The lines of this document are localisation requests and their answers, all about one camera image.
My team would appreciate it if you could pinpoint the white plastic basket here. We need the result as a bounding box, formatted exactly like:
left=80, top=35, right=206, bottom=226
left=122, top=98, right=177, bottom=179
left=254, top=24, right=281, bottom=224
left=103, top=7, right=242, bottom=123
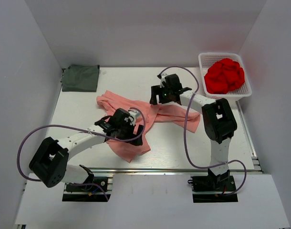
left=198, top=52, right=252, bottom=101

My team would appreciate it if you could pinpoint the red t shirt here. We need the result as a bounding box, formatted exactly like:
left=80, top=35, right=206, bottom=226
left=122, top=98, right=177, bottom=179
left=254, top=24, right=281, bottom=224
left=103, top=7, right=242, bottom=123
left=204, top=58, right=245, bottom=94

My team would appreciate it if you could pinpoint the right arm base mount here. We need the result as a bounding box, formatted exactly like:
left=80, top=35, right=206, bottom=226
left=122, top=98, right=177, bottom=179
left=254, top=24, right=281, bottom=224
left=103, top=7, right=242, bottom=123
left=187, top=176, right=238, bottom=203

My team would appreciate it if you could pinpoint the pink t shirt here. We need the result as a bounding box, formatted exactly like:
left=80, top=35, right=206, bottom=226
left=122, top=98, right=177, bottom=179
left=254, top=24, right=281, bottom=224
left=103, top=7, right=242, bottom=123
left=96, top=91, right=186, bottom=162

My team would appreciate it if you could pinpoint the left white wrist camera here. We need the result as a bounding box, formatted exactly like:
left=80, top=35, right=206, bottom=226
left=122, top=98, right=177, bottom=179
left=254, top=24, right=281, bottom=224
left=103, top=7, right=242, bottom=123
left=125, top=108, right=141, bottom=126

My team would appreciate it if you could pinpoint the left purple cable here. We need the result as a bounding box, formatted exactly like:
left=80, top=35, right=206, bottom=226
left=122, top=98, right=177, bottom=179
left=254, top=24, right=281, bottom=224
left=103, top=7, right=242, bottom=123
left=16, top=107, right=147, bottom=201

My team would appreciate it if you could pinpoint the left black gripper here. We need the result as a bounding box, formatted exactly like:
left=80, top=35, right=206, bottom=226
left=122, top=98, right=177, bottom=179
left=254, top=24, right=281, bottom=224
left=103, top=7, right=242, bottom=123
left=116, top=120, right=143, bottom=146

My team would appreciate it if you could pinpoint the folded green t shirt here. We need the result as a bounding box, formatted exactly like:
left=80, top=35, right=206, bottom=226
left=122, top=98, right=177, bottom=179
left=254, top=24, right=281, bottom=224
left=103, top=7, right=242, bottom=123
left=61, top=65, right=100, bottom=92

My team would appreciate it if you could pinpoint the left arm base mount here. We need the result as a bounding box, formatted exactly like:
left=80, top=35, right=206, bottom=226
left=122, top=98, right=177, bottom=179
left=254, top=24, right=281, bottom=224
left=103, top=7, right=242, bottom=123
left=62, top=175, right=113, bottom=202

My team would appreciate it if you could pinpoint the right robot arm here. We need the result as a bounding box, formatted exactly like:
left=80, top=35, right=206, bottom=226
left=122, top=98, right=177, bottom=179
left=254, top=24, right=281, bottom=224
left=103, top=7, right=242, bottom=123
left=150, top=74, right=237, bottom=190

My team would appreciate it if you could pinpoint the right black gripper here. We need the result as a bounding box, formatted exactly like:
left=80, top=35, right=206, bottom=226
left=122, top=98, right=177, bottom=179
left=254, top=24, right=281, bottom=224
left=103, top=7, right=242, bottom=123
left=150, top=84, right=173, bottom=105

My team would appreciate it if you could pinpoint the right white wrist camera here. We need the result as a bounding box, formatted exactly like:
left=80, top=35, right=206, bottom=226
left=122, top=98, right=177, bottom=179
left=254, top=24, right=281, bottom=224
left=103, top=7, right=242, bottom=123
left=157, top=73, right=168, bottom=88

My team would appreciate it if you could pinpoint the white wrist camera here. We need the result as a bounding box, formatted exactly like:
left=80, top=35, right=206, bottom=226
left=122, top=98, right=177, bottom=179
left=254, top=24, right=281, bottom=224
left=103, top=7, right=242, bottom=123
left=157, top=73, right=168, bottom=88
left=125, top=108, right=141, bottom=126

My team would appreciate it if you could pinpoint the aluminium rail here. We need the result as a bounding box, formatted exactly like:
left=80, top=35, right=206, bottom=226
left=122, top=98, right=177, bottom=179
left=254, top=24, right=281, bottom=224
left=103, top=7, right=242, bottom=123
left=35, top=167, right=263, bottom=174

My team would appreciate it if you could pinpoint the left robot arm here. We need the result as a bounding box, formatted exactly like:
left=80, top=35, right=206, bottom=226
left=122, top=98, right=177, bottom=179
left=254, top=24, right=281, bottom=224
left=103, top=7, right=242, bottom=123
left=29, top=108, right=145, bottom=190

